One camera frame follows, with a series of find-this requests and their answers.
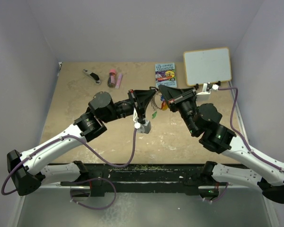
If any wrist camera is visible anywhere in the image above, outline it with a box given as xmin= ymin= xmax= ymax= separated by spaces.
xmin=134 ymin=120 xmax=151 ymax=134
xmin=197 ymin=83 xmax=219 ymax=96

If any small whiteboard on stand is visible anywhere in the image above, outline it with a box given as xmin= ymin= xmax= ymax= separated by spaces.
xmin=183 ymin=47 xmax=232 ymax=87

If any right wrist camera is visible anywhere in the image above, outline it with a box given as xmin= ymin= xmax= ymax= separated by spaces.
xmin=197 ymin=83 xmax=219 ymax=96

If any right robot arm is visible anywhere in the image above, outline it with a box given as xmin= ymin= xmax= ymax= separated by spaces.
xmin=158 ymin=85 xmax=284 ymax=204

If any right aluminium rail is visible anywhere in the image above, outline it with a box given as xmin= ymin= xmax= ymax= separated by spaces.
xmin=231 ymin=90 xmax=251 ymax=152

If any black base frame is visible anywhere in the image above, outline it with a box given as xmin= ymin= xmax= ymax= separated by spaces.
xmin=60 ymin=164 xmax=225 ymax=199

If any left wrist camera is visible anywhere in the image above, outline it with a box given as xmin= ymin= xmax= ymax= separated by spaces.
xmin=134 ymin=120 xmax=151 ymax=134

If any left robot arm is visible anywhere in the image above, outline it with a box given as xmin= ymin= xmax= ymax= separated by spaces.
xmin=6 ymin=88 xmax=156 ymax=196

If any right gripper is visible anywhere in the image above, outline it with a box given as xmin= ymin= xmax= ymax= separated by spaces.
xmin=159 ymin=85 xmax=199 ymax=136

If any green key tag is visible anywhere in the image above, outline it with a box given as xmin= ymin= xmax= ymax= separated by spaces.
xmin=152 ymin=111 xmax=157 ymax=119

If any yellow key tag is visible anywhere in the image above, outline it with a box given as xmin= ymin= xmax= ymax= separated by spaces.
xmin=161 ymin=103 xmax=168 ymax=111

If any pink tube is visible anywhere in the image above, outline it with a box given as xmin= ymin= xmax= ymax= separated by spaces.
xmin=115 ymin=73 xmax=123 ymax=89

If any treehouse paperback book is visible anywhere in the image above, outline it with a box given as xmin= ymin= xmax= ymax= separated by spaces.
xmin=155 ymin=63 xmax=177 ymax=88

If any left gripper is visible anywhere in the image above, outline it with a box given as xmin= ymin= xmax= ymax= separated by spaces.
xmin=101 ymin=88 xmax=155 ymax=123

